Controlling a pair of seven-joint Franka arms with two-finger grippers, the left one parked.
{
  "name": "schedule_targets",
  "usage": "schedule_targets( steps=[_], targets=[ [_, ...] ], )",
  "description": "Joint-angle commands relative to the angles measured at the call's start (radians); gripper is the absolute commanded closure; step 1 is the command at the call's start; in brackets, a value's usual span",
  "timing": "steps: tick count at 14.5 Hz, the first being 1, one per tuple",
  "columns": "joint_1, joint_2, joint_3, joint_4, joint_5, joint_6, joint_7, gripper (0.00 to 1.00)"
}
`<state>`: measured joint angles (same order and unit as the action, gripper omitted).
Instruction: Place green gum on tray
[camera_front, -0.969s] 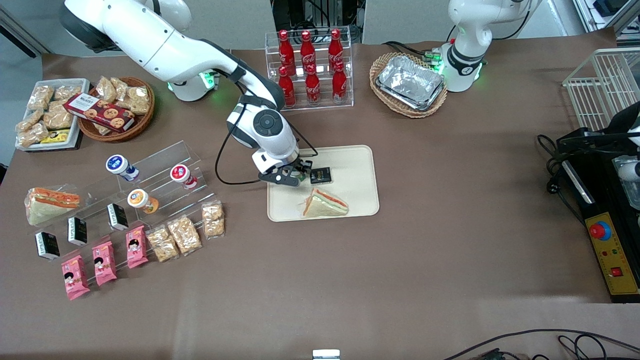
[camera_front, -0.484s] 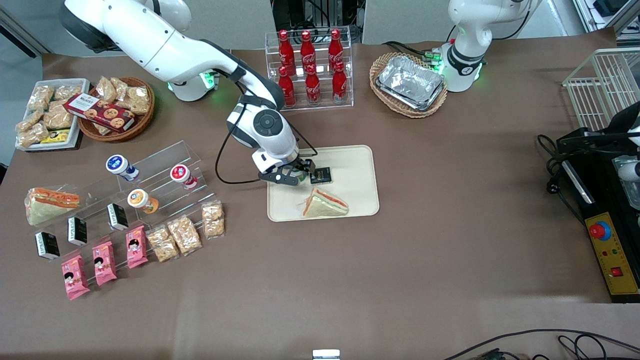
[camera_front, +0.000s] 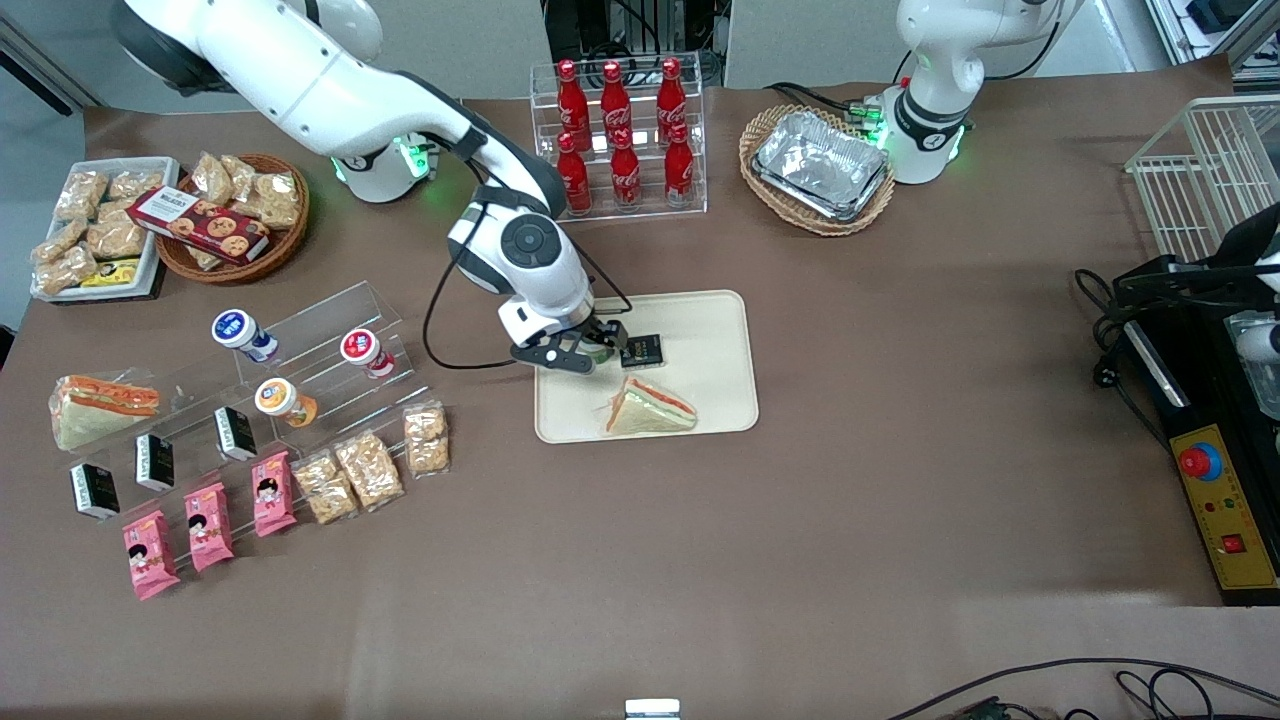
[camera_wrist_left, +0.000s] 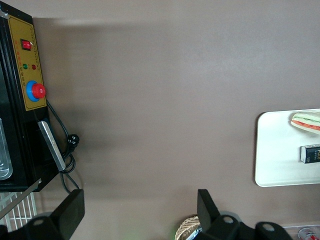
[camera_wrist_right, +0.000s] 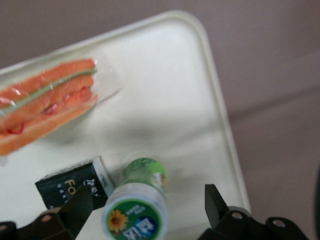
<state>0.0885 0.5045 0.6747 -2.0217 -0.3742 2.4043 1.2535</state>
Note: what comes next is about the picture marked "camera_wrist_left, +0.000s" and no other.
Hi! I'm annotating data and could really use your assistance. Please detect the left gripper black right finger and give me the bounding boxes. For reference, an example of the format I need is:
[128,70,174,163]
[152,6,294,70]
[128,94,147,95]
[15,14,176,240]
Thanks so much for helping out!
[197,189,242,240]

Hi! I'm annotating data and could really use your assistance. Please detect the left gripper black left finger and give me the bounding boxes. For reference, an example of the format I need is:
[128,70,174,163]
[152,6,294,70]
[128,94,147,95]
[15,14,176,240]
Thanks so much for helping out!
[24,189,86,240]

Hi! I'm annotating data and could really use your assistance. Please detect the beige plastic tray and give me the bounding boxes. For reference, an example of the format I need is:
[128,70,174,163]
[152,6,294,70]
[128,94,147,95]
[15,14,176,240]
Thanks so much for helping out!
[254,108,320,188]

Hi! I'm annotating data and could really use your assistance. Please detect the small black gum box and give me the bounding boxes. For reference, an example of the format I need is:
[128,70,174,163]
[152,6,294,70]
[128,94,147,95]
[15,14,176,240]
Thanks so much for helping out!
[299,143,320,164]

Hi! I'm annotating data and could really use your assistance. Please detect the stacked aluminium foil containers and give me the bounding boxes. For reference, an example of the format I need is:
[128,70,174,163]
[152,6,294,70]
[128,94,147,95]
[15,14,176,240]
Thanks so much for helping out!
[190,224,204,240]

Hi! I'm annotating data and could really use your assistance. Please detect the light tan wicker basket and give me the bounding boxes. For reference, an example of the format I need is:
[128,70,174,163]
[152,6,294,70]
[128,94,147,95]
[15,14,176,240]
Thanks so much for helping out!
[176,215,202,240]

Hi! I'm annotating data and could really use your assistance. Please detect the clear acrylic bottle rack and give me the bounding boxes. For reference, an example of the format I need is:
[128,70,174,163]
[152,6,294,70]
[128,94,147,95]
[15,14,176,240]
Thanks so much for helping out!
[282,224,320,240]

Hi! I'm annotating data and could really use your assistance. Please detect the black sealing machine yellow panel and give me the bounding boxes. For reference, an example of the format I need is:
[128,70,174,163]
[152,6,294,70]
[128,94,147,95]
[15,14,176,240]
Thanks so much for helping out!
[0,0,60,193]

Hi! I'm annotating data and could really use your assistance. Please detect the wrapped triangle sandwich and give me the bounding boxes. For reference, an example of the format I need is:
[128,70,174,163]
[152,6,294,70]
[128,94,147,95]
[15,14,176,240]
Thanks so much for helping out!
[289,111,320,136]

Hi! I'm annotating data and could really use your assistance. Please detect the white wire basket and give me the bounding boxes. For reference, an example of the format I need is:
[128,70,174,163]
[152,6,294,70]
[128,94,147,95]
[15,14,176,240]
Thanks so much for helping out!
[0,191,38,233]

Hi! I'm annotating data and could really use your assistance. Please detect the black power cable with plug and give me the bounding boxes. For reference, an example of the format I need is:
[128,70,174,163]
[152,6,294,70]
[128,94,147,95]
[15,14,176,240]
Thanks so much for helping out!
[46,99,81,199]

